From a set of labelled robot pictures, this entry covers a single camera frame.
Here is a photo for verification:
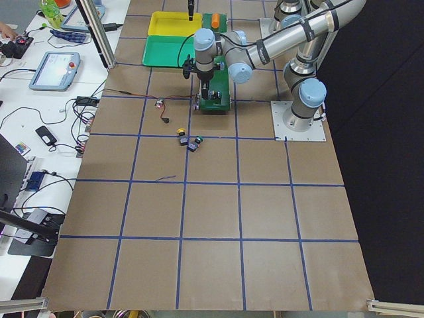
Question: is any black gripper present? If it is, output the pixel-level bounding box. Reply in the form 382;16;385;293
187;0;214;99

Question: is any plain orange cylinder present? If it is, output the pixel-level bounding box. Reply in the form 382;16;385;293
211;13;221;29

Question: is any green push button switch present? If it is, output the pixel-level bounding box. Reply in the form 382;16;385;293
208;90;222;104
187;136;203;152

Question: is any yellow push button switch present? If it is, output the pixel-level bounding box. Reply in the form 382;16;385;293
177;128;188;146

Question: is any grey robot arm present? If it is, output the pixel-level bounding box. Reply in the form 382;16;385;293
182;1;311;41
182;0;366;132

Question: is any yellow plastic tray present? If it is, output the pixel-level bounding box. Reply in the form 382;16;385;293
148;11;203;36

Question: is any green plastic tray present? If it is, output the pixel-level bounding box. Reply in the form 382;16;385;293
142;35;194;68

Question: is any green conveyor belt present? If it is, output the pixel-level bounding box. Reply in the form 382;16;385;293
194;13;231;113

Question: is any grey teach pendant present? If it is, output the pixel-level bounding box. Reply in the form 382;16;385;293
28;52;80;91
60;3;107;33

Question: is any black power adapter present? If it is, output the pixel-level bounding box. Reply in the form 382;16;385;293
76;96;99;107

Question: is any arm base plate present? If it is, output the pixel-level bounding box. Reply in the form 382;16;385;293
270;101;326;142
259;18;281;40

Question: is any aluminium frame post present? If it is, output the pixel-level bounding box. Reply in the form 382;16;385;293
76;0;116;70

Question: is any red black power cable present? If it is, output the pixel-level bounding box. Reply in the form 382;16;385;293
99;88;196;123

